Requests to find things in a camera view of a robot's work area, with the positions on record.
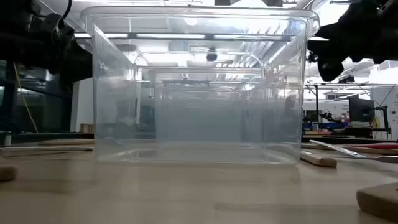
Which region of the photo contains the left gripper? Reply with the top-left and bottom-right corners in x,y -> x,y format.
30,12 -> 94,84

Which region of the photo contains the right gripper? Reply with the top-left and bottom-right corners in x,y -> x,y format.
307,0 -> 386,83

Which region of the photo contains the clear plastic storage bin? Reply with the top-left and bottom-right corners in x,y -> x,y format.
154,64 -> 268,147
80,5 -> 321,165
161,85 -> 239,143

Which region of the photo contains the slotted wooden spatula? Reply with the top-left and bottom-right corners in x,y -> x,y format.
38,138 -> 95,146

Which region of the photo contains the wooden spoon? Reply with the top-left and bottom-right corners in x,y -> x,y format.
300,150 -> 338,169
0,156 -> 19,183
356,182 -> 398,223

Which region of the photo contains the black computer monitor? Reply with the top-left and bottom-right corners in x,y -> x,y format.
348,93 -> 376,123

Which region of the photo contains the cluttered lab bench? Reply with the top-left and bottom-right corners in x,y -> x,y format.
302,111 -> 376,138

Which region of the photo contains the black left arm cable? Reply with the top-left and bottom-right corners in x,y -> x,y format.
63,0 -> 73,20

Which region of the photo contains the yellow hanging cable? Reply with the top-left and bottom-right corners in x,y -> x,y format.
12,61 -> 39,135

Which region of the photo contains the white table post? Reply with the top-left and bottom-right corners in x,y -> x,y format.
0,130 -> 13,147

